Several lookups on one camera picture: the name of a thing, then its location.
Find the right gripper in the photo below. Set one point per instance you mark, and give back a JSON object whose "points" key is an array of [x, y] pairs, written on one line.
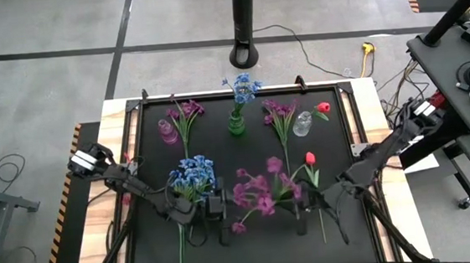
{"points": [[320, 198]]}

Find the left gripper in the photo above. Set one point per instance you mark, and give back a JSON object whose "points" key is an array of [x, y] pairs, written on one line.
{"points": [[219, 204]]}

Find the purple artificial flower bunch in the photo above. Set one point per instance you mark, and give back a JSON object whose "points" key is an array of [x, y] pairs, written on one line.
{"points": [[261, 201], [191, 108], [279, 110]]}

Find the red artificial tulip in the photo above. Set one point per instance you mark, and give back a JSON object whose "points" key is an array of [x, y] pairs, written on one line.
{"points": [[310, 158], [323, 107]]}

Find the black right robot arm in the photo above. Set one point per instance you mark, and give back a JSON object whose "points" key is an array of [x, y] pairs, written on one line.
{"points": [[372, 160]]}

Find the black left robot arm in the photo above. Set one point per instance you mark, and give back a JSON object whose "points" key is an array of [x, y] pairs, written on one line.
{"points": [[138, 185]]}

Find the green glass vase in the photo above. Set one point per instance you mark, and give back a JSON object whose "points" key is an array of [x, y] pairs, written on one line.
{"points": [[236, 127]]}

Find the pink ribbed glass vase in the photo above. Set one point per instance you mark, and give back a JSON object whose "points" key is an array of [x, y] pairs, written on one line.
{"points": [[169, 133]]}

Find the clear glass vase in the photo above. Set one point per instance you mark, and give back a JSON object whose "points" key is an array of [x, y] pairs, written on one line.
{"points": [[302, 125]]}

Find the white paper sheet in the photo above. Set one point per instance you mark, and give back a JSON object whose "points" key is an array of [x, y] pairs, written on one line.
{"points": [[424, 163]]}

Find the black caster wheel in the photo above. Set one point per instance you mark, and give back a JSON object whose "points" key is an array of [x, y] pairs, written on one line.
{"points": [[465, 203]]}

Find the metal corner bracket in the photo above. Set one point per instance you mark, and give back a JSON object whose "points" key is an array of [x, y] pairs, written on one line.
{"points": [[358, 149]]}

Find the black frame clamp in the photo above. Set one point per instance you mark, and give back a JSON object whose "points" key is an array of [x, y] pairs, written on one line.
{"points": [[300, 82], [145, 95]]}

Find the black camera stand pole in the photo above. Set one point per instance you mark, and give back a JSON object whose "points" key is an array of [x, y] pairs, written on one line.
{"points": [[244, 21]]}

